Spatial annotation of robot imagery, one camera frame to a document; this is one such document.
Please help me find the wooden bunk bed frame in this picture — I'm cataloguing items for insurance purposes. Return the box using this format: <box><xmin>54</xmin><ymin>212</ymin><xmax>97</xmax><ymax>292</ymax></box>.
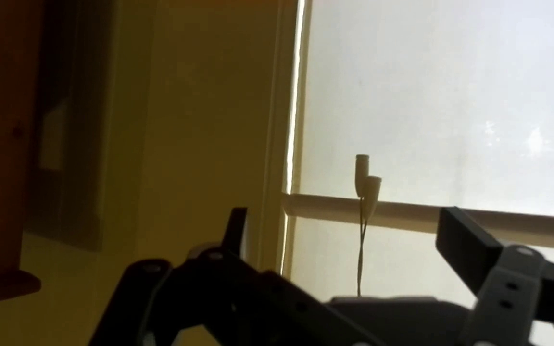
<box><xmin>0</xmin><ymin>0</ymin><xmax>52</xmax><ymax>308</ymax></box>

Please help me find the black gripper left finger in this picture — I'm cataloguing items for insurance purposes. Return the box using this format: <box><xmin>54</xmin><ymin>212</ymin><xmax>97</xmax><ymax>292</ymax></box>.
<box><xmin>87</xmin><ymin>206</ymin><xmax>385</xmax><ymax>346</ymax></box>

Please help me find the blind cord with white pull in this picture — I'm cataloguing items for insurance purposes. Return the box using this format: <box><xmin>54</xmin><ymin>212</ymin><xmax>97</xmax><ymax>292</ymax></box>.
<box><xmin>356</xmin><ymin>175</ymin><xmax>385</xmax><ymax>300</ymax></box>

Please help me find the white roman window blind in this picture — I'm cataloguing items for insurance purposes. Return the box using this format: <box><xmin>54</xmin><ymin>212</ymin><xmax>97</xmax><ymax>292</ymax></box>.
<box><xmin>281</xmin><ymin>0</ymin><xmax>554</xmax><ymax>346</ymax></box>

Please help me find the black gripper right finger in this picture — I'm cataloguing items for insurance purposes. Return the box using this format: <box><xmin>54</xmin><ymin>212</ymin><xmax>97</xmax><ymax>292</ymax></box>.
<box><xmin>433</xmin><ymin>206</ymin><xmax>554</xmax><ymax>346</ymax></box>

